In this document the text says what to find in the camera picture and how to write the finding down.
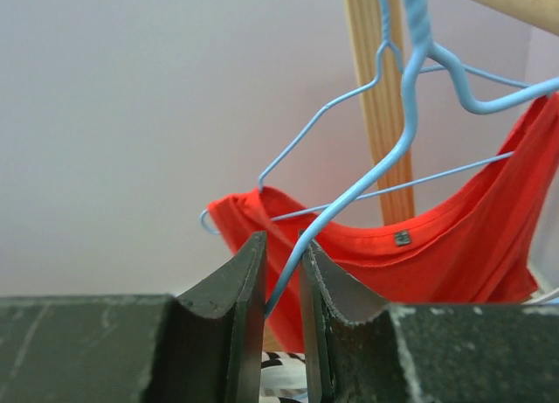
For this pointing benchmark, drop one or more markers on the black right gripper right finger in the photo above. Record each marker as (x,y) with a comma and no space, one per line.
(360,347)

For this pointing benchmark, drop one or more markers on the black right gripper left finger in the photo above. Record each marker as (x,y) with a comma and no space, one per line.
(202,346)

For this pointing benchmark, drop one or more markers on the black white striped tank top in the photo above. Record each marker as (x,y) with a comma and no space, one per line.
(283,377)

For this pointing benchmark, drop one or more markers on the blue wire hanger front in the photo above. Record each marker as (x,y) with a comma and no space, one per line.
(539,13)

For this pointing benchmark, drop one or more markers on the red tank top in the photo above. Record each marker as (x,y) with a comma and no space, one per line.
(473,247)

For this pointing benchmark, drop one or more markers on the wooden clothes rack frame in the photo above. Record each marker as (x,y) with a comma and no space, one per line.
(381,107)

